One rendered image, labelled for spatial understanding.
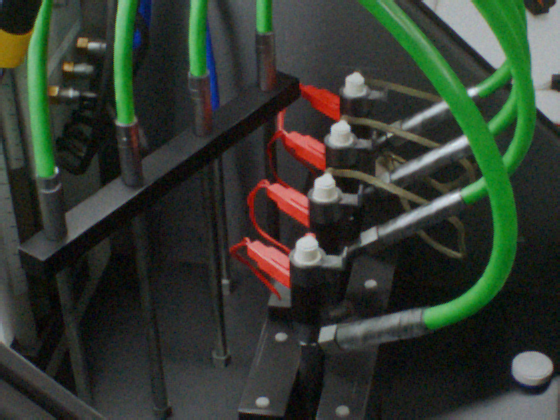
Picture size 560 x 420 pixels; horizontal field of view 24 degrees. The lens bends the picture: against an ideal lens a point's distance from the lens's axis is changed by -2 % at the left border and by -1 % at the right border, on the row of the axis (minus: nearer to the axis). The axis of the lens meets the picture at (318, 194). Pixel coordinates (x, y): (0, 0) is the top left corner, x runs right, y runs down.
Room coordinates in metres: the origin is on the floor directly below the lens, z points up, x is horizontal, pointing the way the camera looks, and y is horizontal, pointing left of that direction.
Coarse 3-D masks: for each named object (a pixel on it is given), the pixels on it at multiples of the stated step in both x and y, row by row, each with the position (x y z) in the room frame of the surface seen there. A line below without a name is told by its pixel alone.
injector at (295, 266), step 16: (304, 272) 0.78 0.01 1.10; (320, 272) 0.78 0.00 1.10; (304, 288) 0.78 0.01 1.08; (320, 288) 0.78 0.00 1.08; (304, 304) 0.78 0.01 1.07; (320, 304) 0.78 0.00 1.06; (336, 304) 0.79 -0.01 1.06; (304, 320) 0.78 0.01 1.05; (320, 320) 0.78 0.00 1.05; (336, 320) 0.78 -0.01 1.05; (304, 336) 0.78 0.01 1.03; (304, 352) 0.78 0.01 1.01; (320, 352) 0.79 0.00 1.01; (304, 368) 0.78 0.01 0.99; (320, 368) 0.79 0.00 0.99; (304, 384) 0.78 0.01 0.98; (320, 384) 0.79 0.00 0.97; (304, 400) 0.78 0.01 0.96; (304, 416) 0.78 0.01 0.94
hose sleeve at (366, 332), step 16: (368, 320) 0.67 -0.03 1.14; (384, 320) 0.66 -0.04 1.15; (400, 320) 0.65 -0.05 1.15; (416, 320) 0.65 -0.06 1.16; (336, 336) 0.68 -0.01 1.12; (352, 336) 0.67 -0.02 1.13; (368, 336) 0.66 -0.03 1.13; (384, 336) 0.66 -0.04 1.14; (400, 336) 0.65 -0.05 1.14; (416, 336) 0.65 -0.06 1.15
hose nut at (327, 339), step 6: (342, 324) 0.69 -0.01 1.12; (324, 330) 0.69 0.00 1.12; (330, 330) 0.69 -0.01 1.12; (336, 330) 0.69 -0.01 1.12; (324, 336) 0.69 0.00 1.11; (330, 336) 0.68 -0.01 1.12; (318, 342) 0.68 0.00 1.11; (324, 342) 0.68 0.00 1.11; (330, 342) 0.68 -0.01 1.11; (336, 342) 0.68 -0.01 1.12; (324, 348) 0.68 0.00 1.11; (330, 348) 0.68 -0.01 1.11; (336, 348) 0.68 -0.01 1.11; (342, 348) 0.68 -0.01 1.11
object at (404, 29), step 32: (384, 0) 0.67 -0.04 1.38; (416, 32) 0.66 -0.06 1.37; (32, 64) 0.82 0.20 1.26; (448, 64) 0.65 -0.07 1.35; (32, 96) 0.82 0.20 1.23; (448, 96) 0.64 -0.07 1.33; (32, 128) 0.82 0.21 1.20; (480, 128) 0.63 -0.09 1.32; (480, 160) 0.63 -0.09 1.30; (512, 192) 0.63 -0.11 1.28; (512, 224) 0.62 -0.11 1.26; (512, 256) 0.62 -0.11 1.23; (480, 288) 0.63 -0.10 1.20; (448, 320) 0.64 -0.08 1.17
